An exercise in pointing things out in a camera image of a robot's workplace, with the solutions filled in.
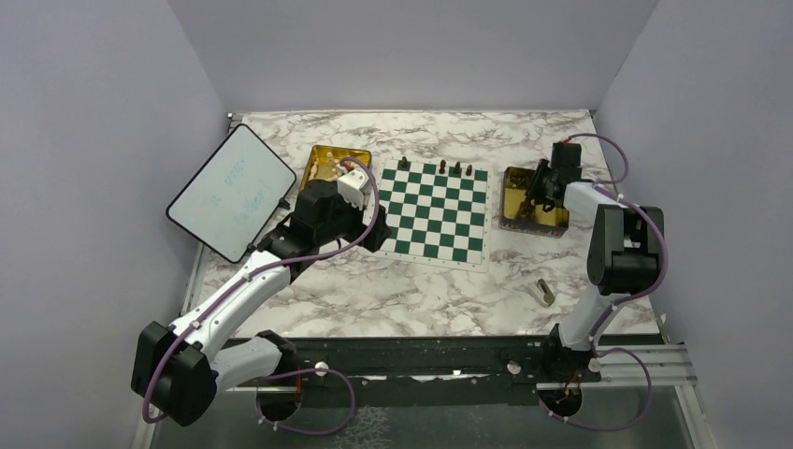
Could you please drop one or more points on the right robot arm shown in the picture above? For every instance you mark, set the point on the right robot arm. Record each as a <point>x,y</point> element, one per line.
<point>628,256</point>

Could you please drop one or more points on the black mounting rail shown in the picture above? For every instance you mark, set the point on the black mounting rail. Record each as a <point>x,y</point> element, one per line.
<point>423,371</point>

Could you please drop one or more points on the green white chess board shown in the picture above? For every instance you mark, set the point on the green white chess board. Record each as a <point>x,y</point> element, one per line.
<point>438,220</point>

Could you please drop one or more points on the gold tin with dark pieces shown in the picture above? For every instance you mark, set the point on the gold tin with dark pieces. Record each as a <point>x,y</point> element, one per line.
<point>517,214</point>

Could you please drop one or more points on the small whiteboard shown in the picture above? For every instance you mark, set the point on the small whiteboard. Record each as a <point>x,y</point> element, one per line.
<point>228,201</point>

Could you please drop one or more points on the beige black small device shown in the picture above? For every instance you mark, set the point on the beige black small device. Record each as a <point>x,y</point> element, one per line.
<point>541,292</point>

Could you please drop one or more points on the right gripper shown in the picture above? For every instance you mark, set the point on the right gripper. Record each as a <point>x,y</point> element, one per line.
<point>535,192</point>

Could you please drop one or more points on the gold tin with light pieces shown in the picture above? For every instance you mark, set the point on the gold tin with light pieces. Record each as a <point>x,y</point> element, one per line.
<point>325,164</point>

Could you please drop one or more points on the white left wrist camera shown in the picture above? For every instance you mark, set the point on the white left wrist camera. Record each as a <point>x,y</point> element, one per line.
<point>353,188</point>

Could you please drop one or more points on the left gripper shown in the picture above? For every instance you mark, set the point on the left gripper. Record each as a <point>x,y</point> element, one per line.
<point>379,233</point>

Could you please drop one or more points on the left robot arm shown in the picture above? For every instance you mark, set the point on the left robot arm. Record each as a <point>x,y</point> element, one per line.
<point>180,368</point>

